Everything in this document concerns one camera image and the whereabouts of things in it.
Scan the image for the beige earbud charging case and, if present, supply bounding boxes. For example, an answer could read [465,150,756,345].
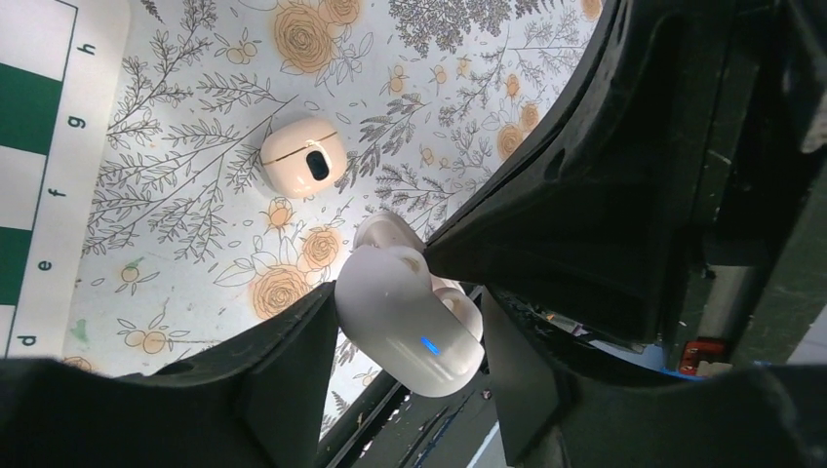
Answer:
[260,117,347,199]

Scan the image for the green white chessboard mat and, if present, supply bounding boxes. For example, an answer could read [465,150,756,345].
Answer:
[1,0,130,358]

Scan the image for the white earbud case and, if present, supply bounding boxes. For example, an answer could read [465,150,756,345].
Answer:
[335,212,485,398]

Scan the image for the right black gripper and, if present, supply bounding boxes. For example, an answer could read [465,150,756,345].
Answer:
[425,1,826,375]

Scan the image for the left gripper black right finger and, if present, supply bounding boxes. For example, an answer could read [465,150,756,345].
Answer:
[479,287,712,468]

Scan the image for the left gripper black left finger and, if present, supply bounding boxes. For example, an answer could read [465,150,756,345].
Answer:
[125,282,336,467]

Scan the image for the floral patterned table mat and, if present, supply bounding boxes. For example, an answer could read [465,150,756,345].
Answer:
[60,0,606,441]

